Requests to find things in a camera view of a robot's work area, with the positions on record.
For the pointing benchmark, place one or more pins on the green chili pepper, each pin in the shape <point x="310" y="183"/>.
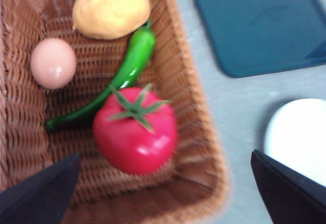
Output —
<point x="135" y="58"/>

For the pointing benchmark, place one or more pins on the yellow-brown potato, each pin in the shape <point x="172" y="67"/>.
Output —
<point x="112" y="7"/>

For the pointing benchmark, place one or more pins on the pink-beige egg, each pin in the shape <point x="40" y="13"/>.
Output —
<point x="52" y="63"/>

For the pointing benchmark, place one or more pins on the red tomato with green stem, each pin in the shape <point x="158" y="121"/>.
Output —
<point x="135" y="142"/>

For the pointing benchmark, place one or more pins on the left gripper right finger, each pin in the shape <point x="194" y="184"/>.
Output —
<point x="287" y="193"/>

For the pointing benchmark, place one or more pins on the black rectangular tray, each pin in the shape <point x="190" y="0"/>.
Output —
<point x="259" y="30"/>

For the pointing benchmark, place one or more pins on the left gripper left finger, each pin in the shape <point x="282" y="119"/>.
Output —
<point x="38" y="196"/>

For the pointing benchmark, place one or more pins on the brown woven wicker basket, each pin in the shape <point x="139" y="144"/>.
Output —
<point x="193" y="107"/>

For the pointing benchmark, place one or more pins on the pale grey round plate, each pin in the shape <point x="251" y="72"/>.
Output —
<point x="300" y="137"/>

